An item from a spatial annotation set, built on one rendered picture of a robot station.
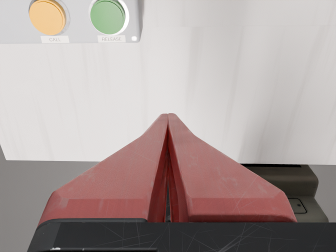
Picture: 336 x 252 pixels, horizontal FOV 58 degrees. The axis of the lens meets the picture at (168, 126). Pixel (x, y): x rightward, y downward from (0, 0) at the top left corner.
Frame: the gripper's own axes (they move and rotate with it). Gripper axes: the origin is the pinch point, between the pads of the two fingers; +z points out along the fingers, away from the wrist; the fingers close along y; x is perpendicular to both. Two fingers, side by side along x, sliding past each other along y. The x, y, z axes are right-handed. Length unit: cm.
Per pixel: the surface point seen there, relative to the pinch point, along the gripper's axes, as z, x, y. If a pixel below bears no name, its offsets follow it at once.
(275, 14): 37.1, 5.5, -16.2
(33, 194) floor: 120, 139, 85
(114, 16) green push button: 25.9, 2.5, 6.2
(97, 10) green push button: 25.9, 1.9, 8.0
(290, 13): 37.1, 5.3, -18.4
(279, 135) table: 37, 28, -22
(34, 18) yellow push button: 25.8, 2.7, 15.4
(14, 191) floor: 120, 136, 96
